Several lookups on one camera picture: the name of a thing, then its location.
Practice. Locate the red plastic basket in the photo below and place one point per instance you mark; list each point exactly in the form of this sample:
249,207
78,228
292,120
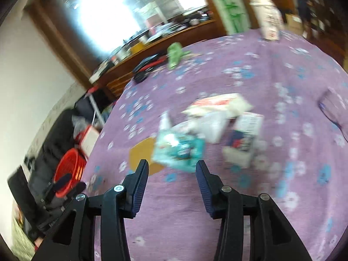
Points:
73,163

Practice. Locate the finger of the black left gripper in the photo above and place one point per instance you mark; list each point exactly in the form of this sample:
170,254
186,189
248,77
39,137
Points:
63,202
53,188

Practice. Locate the teal white wrapper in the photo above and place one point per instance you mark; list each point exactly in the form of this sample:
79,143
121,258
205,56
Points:
178,151

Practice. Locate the clear plastic bag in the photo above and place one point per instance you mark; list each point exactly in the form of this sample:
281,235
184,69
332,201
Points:
79,124

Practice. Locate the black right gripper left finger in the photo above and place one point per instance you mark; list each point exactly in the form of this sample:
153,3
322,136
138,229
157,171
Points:
72,235

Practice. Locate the wooden counter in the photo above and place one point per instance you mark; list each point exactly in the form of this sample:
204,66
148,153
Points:
115,79

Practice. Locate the eyeglasses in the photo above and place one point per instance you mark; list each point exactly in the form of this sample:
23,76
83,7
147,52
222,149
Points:
333,104

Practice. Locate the green cloth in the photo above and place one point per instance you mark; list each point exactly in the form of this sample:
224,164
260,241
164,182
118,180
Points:
175,53

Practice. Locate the person in background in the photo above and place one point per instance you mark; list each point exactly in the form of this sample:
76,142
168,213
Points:
303,9

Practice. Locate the red framed white board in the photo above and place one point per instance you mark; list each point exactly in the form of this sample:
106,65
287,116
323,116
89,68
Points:
87,140

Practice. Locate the white paper cup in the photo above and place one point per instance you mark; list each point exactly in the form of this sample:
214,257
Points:
269,19

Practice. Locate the bamboo painted pillar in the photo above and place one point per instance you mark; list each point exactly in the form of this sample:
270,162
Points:
233,15

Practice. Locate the white blue carton box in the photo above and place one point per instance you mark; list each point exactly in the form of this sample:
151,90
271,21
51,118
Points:
240,147

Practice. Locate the knotted translucent plastic bag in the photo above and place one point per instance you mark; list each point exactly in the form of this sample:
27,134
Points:
210,126

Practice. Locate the black red tool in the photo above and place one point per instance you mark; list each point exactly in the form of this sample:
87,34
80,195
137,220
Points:
141,71

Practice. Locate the yellow plastic box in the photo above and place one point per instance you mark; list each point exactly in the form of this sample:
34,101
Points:
144,150

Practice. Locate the black sofa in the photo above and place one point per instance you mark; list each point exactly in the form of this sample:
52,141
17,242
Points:
28,192

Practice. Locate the yellow container on counter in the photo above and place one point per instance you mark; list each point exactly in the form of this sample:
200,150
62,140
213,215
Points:
137,48

